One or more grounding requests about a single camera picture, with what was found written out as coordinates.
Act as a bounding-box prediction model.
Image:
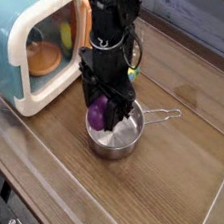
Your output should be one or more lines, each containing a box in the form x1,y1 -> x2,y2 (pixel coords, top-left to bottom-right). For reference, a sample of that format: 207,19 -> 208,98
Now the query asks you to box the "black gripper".
79,46 -> 136,131

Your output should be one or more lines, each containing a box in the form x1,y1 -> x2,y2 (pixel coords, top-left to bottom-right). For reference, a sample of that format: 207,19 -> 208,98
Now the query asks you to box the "purple toy eggplant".
87,95 -> 108,131

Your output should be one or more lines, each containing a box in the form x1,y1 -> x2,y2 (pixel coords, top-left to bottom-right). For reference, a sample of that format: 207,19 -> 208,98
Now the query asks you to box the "silver pot with handle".
85,100 -> 182,160

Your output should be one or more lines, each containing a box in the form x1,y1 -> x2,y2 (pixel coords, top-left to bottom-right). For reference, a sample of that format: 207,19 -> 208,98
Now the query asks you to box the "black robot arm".
0,0 -> 141,131

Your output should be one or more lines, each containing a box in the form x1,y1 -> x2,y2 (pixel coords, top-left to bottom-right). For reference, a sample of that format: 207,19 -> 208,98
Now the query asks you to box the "yellow toy banana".
128,67 -> 140,82

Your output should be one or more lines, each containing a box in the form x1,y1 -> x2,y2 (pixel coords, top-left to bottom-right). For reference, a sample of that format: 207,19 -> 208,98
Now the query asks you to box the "orange microwave turntable plate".
26,41 -> 62,77

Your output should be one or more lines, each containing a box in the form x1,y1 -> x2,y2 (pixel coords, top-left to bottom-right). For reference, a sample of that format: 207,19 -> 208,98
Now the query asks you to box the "blue toy microwave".
0,0 -> 92,117

